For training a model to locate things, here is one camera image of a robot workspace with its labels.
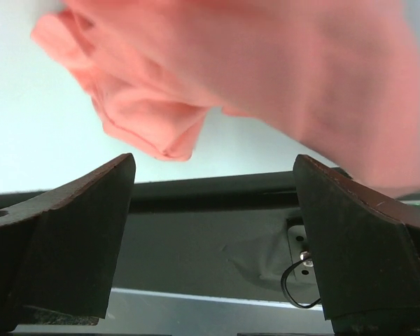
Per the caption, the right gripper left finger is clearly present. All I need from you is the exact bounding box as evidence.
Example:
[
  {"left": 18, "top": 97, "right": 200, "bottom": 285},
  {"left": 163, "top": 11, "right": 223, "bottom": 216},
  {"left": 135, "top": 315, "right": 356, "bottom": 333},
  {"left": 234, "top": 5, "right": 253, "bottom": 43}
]
[{"left": 0, "top": 154, "right": 136, "bottom": 331}]

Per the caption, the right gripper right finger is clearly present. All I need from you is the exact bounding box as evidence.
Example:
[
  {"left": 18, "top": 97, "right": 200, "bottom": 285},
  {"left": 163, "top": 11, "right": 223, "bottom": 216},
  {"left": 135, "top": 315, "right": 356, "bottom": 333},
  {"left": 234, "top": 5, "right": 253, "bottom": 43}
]
[{"left": 293, "top": 155, "right": 420, "bottom": 333}]

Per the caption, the pink t shirt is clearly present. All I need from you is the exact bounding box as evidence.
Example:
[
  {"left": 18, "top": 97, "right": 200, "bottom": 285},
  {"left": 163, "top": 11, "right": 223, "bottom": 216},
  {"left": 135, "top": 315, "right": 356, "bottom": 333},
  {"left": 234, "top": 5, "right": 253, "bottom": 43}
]
[{"left": 31, "top": 1, "right": 420, "bottom": 197}]

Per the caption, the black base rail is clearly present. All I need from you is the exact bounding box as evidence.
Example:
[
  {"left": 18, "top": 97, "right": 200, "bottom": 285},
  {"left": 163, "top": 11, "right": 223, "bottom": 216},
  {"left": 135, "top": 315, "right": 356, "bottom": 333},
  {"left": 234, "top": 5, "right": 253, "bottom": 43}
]
[{"left": 0, "top": 169, "right": 420, "bottom": 304}]

